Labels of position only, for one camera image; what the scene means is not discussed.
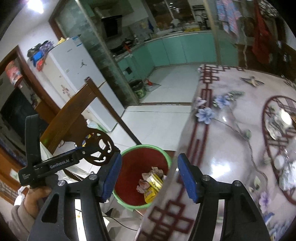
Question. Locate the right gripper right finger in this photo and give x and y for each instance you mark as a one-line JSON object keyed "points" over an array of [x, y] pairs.
{"points": [[192, 178]]}

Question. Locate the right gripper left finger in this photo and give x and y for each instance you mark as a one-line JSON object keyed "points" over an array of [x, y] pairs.
{"points": [[107, 177]]}

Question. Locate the yellow iced tea carton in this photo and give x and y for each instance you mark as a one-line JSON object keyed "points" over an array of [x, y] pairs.
{"points": [[155, 186]]}

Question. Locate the green kitchen trash bin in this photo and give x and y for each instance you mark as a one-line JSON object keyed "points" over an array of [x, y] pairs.
{"points": [[138, 88]]}

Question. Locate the teal kitchen cabinets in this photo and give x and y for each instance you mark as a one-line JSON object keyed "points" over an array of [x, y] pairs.
{"points": [[186, 48]]}

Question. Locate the left hand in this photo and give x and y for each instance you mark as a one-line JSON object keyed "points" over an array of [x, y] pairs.
{"points": [[32, 198]]}

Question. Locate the dark wooden carved chair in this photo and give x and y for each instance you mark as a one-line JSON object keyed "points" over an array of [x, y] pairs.
{"points": [[69, 125]]}

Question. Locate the red bin with green rim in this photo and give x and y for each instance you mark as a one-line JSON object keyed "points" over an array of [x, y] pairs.
{"points": [[137, 160]]}

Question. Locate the pile of crumpled wrappers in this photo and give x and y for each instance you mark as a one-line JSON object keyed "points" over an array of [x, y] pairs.
{"points": [[143, 184]]}

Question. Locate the patterned tablecloth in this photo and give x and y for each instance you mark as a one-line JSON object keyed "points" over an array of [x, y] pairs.
{"points": [[236, 145]]}

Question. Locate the red broom with dustpan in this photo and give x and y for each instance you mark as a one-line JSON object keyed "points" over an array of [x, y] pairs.
{"points": [[150, 86]]}

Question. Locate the crumpled paper cup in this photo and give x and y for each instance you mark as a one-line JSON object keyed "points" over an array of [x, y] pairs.
{"points": [[278, 123]]}

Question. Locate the white refrigerator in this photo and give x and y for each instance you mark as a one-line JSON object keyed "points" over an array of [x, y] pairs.
{"points": [[67, 66]]}

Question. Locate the red garment hanging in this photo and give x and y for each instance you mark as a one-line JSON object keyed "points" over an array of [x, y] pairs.
{"points": [[262, 37]]}

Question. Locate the plaid towel hanging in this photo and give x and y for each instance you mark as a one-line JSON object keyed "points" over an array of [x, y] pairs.
{"points": [[228, 14]]}

